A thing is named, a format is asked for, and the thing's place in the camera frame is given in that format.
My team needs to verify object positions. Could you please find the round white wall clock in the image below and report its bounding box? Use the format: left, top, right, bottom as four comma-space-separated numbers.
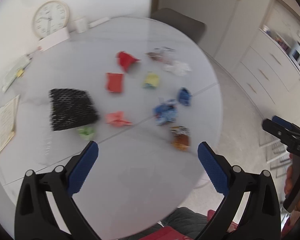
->
32, 0, 70, 39

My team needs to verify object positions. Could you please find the white card box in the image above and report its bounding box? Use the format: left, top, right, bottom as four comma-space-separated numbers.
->
38, 27, 70, 51

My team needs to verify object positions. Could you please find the white tissue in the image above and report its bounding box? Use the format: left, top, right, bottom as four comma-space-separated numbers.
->
163, 61, 192, 76

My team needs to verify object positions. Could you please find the small white cup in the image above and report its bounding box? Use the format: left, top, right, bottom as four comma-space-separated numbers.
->
74, 17, 88, 34

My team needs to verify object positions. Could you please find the brown snack wrapper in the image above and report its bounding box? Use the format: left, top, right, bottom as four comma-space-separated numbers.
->
170, 126, 190, 151

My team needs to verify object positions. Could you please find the white paper roll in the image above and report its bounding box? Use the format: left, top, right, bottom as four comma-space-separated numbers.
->
88, 17, 110, 28

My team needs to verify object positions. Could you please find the dark grey chair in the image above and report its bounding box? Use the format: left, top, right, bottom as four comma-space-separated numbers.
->
151, 8, 206, 44

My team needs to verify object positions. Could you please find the blue sky printed paper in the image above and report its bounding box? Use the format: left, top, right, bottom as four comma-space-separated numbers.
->
153, 99, 178, 126

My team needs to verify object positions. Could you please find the orange-red folded paper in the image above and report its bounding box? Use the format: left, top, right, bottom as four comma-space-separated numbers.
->
106, 73, 124, 93

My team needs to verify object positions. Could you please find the pink paper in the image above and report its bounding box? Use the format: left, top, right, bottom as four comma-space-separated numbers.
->
106, 111, 132, 127

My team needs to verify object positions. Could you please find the white step stool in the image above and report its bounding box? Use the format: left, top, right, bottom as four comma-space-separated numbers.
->
258, 131, 292, 178

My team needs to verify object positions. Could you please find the open book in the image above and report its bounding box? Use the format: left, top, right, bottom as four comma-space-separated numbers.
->
0, 95, 20, 152

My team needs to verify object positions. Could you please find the white power strip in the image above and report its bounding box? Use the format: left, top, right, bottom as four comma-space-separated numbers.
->
1, 55, 31, 93

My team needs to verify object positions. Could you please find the green paper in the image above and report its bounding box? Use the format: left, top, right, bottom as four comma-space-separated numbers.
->
77, 126, 95, 141

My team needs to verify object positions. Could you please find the person's grey quilted leg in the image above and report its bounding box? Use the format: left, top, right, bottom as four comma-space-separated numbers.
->
139, 207, 207, 239

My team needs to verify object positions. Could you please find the red crumpled paper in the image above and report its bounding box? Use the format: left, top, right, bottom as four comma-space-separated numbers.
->
116, 51, 140, 72

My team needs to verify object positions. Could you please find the white drawer cabinet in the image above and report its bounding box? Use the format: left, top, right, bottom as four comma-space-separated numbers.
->
236, 27, 300, 120

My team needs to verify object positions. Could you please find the clear plastic wrapper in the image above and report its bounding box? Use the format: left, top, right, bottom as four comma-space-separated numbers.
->
146, 47, 175, 64

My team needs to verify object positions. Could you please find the yellow crumpled paper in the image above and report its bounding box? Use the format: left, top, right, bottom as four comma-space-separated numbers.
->
143, 72, 160, 89

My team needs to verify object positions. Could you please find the black foam mesh sleeve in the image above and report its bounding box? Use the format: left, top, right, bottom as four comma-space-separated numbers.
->
49, 88, 100, 131

